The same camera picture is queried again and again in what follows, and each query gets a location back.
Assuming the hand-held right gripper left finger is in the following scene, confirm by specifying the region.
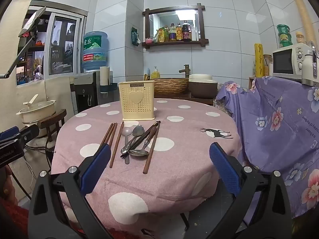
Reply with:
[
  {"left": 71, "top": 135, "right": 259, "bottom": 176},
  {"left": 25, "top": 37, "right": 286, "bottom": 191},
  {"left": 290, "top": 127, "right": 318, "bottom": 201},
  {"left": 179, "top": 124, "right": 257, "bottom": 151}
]
[{"left": 29, "top": 143, "right": 117, "bottom": 239}]

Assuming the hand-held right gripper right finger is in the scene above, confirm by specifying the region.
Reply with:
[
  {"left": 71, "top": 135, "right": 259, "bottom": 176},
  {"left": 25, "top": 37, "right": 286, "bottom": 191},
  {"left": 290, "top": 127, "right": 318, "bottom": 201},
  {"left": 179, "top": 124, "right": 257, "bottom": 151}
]
[{"left": 209, "top": 142, "right": 294, "bottom": 239}]

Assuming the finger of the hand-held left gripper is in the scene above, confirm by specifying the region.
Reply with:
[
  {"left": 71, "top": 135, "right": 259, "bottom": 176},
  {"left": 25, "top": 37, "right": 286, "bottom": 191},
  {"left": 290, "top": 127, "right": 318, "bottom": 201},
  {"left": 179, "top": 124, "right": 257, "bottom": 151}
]
[
  {"left": 0, "top": 126, "right": 20, "bottom": 141},
  {"left": 15, "top": 124, "right": 40, "bottom": 146}
]

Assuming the brown wooden chopstick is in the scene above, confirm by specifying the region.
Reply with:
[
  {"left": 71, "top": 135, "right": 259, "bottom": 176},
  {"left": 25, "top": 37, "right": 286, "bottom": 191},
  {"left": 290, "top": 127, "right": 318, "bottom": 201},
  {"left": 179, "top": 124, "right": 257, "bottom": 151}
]
[
  {"left": 103, "top": 122, "right": 118, "bottom": 148},
  {"left": 109, "top": 121, "right": 124, "bottom": 169},
  {"left": 99, "top": 123, "right": 114, "bottom": 147},
  {"left": 143, "top": 121, "right": 161, "bottom": 174}
]

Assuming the wooden handled metal spoon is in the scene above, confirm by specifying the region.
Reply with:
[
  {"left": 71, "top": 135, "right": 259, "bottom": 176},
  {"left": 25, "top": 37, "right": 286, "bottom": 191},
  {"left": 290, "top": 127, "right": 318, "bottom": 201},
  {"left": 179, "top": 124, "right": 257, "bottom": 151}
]
[{"left": 128, "top": 125, "right": 158, "bottom": 157}]

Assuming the silver metal spoon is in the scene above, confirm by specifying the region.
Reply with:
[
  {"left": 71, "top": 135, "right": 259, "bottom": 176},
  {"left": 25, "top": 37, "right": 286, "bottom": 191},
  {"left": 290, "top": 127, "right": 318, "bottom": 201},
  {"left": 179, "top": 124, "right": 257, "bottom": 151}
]
[
  {"left": 121, "top": 124, "right": 145, "bottom": 155},
  {"left": 123, "top": 127, "right": 133, "bottom": 165}
]

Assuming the dark thin chopstick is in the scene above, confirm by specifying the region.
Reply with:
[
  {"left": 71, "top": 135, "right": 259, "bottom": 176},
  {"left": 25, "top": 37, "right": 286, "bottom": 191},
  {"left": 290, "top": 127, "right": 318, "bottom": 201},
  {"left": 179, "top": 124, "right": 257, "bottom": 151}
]
[
  {"left": 122, "top": 121, "right": 161, "bottom": 159},
  {"left": 121, "top": 120, "right": 160, "bottom": 158}
]

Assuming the cream plastic utensil holder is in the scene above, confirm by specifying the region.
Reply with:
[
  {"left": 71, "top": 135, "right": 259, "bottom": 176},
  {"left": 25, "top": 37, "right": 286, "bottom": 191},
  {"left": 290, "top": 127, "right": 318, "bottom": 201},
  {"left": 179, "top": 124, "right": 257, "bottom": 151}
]
[{"left": 118, "top": 81, "right": 156, "bottom": 121}]

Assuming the person's left hand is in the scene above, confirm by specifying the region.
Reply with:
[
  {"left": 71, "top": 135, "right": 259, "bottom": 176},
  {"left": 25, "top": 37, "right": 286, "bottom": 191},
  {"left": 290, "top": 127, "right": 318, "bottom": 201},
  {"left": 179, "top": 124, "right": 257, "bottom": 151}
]
[{"left": 0, "top": 166, "right": 18, "bottom": 205}]

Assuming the cream cooking pot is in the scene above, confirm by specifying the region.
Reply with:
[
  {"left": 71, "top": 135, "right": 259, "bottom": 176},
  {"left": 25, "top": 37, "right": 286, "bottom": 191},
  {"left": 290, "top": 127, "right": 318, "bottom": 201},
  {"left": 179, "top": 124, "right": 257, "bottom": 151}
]
[{"left": 17, "top": 94, "right": 57, "bottom": 124}]

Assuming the dark wooden stool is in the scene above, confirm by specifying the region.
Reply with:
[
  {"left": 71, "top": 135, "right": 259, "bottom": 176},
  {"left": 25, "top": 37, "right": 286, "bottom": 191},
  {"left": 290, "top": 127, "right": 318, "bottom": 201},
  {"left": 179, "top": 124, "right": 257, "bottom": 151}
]
[{"left": 37, "top": 109, "right": 67, "bottom": 143}]

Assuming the pink polka dot tablecloth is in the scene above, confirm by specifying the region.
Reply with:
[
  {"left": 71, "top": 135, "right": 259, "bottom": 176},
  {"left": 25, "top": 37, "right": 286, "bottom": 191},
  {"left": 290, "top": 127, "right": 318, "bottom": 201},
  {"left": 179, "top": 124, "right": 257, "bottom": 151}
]
[{"left": 50, "top": 98, "right": 244, "bottom": 232}]

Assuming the purple floral cloth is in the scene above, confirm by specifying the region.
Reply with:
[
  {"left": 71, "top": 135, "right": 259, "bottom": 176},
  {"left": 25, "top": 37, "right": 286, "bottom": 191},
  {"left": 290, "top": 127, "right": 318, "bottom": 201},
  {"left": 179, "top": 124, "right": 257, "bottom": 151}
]
[{"left": 216, "top": 76, "right": 319, "bottom": 220}]

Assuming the red clothing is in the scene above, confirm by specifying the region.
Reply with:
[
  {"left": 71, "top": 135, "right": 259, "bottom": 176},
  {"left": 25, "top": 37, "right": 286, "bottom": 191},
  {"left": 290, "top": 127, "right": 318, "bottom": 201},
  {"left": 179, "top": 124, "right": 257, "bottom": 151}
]
[{"left": 0, "top": 197, "right": 32, "bottom": 239}]

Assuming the water dispenser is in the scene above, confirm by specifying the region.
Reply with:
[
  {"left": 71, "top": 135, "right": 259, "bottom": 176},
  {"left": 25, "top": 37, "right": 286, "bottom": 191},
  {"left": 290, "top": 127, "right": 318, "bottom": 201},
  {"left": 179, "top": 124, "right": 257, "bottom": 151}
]
[{"left": 70, "top": 71, "right": 100, "bottom": 114}]

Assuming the dark wooden counter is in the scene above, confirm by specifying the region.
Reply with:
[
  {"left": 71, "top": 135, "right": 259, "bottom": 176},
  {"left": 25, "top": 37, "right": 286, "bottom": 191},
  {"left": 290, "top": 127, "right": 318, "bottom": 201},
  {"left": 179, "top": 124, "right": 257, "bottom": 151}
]
[{"left": 154, "top": 92, "right": 214, "bottom": 106}]

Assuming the teal cup holder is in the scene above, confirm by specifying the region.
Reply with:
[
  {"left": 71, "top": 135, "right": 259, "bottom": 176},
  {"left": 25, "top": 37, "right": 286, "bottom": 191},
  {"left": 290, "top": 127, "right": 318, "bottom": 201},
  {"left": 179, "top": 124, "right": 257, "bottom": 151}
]
[{"left": 98, "top": 82, "right": 118, "bottom": 98}]

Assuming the brown white rice cooker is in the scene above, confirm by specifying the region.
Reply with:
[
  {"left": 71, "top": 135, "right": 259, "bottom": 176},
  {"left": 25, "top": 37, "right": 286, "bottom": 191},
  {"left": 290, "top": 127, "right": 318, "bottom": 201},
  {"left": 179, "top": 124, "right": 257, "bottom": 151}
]
[{"left": 188, "top": 74, "right": 219, "bottom": 99}]

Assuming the white paper cup stack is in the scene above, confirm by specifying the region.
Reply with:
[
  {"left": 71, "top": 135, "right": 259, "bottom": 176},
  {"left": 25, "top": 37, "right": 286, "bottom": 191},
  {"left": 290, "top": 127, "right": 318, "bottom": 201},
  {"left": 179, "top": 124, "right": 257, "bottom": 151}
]
[{"left": 100, "top": 66, "right": 110, "bottom": 94}]

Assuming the glass door cabinet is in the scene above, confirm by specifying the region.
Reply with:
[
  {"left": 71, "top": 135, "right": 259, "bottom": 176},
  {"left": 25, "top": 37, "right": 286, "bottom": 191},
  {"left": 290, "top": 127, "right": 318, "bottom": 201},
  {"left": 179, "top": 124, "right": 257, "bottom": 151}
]
[{"left": 16, "top": 0, "right": 89, "bottom": 85}]

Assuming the woven basin sink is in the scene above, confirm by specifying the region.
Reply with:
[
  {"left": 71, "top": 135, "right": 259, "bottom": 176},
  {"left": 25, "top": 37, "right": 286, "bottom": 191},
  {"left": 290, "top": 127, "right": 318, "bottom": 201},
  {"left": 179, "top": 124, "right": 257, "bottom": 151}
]
[{"left": 152, "top": 77, "right": 189, "bottom": 95}]

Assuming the bronze faucet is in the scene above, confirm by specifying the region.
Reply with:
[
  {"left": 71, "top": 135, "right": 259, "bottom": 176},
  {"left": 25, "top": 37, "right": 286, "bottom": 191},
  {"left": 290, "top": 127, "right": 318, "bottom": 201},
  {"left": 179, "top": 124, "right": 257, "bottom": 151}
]
[{"left": 178, "top": 64, "right": 190, "bottom": 78}]

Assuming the blue water jug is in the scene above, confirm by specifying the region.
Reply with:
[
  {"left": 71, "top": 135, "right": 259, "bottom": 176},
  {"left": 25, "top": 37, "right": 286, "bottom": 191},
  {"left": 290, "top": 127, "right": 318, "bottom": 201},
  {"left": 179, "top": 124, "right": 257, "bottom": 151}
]
[{"left": 81, "top": 31, "right": 109, "bottom": 72}]

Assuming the phone on stand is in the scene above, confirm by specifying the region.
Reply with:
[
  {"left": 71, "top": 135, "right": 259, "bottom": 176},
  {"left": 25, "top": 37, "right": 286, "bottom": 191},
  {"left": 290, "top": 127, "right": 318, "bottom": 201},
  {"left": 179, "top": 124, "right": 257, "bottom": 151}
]
[{"left": 18, "top": 6, "right": 47, "bottom": 38}]

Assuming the glass jar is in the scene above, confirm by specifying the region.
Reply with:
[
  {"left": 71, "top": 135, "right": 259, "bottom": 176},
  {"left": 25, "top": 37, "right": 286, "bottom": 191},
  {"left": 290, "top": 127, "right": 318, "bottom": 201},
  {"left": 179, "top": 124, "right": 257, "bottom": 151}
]
[{"left": 263, "top": 54, "right": 273, "bottom": 77}]

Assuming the yellow patterned roll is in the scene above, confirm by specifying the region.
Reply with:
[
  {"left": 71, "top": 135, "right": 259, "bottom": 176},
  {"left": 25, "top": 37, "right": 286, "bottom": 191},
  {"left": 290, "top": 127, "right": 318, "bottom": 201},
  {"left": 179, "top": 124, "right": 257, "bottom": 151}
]
[{"left": 254, "top": 43, "right": 264, "bottom": 78}]

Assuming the white microwave oven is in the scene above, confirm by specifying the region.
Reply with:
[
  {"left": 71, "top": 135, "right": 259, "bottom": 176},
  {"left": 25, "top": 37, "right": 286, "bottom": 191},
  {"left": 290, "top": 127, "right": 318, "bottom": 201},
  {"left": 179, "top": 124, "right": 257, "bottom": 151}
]
[{"left": 272, "top": 42, "right": 313, "bottom": 80}]

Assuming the white thermos jug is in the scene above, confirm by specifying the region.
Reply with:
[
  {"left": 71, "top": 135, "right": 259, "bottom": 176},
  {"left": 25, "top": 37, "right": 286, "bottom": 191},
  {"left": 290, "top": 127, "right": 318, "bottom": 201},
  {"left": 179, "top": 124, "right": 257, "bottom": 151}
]
[{"left": 301, "top": 42, "right": 319, "bottom": 86}]

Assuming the dark soy sauce bottle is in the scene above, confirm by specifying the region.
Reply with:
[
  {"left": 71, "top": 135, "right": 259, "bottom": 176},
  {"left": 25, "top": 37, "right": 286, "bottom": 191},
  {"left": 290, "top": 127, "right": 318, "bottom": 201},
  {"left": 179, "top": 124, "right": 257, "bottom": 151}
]
[{"left": 182, "top": 20, "right": 192, "bottom": 42}]

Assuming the wooden framed mirror shelf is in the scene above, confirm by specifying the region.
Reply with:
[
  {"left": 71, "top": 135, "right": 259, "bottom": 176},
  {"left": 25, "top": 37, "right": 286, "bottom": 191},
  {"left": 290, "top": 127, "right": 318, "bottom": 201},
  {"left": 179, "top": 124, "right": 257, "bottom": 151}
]
[{"left": 142, "top": 3, "right": 205, "bottom": 53}]

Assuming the yellow green food packet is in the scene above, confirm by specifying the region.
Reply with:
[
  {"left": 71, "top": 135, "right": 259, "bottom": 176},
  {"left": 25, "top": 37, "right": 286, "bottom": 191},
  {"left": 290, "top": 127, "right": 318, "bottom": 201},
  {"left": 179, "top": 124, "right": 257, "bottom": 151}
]
[{"left": 153, "top": 26, "right": 170, "bottom": 43}]

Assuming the green wall packet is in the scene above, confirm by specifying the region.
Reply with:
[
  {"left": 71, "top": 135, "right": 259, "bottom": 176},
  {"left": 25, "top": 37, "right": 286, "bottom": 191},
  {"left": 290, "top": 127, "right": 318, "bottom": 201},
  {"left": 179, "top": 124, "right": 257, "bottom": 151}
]
[{"left": 131, "top": 27, "right": 141, "bottom": 47}]

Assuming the yellow corrugated hose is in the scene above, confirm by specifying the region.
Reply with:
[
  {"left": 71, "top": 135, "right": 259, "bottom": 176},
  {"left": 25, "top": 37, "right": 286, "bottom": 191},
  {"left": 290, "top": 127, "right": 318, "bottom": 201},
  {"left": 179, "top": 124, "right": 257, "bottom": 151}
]
[{"left": 289, "top": 0, "right": 315, "bottom": 47}]

